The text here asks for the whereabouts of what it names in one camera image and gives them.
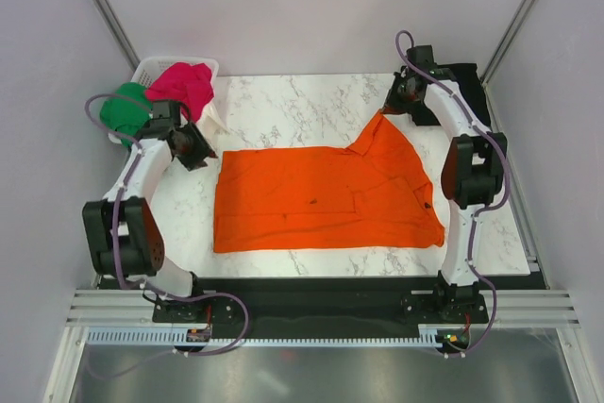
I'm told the orange t shirt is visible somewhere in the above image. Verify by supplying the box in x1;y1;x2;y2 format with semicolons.
213;112;445;254

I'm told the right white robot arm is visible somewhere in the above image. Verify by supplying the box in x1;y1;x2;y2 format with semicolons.
382;45;510;287

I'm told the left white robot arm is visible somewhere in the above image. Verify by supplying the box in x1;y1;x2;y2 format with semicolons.
82;100;217;321

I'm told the white t shirt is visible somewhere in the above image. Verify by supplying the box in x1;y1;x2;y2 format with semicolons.
196;101;228;140

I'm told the red t shirt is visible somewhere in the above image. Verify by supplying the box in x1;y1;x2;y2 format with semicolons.
144;62;214;123

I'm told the folded black t shirt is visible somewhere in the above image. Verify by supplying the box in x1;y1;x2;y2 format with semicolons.
442;63;491;127

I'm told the green t shirt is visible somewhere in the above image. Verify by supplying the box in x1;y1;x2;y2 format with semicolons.
100;82;153;137

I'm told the white laundry basket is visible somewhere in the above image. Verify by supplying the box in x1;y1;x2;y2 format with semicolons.
108;57;219;147

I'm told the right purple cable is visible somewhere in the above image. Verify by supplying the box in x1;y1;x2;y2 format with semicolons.
394;29;512;360

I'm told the white slotted cable duct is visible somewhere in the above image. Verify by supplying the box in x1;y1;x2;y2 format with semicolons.
86;327;442;348

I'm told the aluminium frame rail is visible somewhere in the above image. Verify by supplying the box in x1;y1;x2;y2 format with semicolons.
66;290;579;328

